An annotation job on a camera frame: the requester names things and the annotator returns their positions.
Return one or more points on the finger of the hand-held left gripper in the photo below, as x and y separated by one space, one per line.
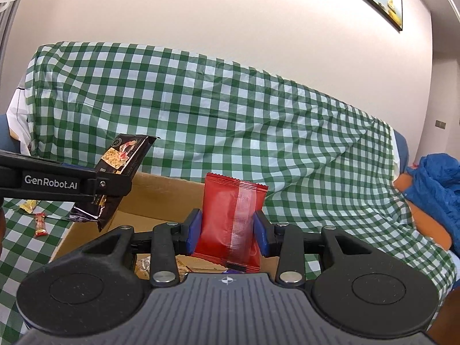
54 185
43 161

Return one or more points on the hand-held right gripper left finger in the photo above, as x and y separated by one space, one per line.
193 231

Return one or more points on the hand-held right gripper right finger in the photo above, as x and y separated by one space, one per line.
260 233

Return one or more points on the plain red snack packet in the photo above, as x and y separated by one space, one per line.
222 215

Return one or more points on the purple snack packet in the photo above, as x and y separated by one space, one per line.
233 271

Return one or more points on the cardboard box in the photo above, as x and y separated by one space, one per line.
161 194

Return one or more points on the black cracker packet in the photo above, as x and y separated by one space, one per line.
122 154

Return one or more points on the yellow candy packet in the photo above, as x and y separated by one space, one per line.
28 206

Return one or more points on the small red gold candy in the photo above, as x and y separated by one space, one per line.
40 224

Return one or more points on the white garment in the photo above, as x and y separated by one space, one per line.
19 122

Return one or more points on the green checkered cloth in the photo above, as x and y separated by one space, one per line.
251 115

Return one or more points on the grey curtain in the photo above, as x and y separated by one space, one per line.
5 32

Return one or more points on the white plastic object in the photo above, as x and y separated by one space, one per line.
8 1

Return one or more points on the orange cushion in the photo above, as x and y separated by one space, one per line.
427 226

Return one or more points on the blue jacket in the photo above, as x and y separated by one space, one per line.
438 187

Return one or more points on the wall switch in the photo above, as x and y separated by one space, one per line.
440 124

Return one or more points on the framed wall picture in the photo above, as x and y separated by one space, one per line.
381 3

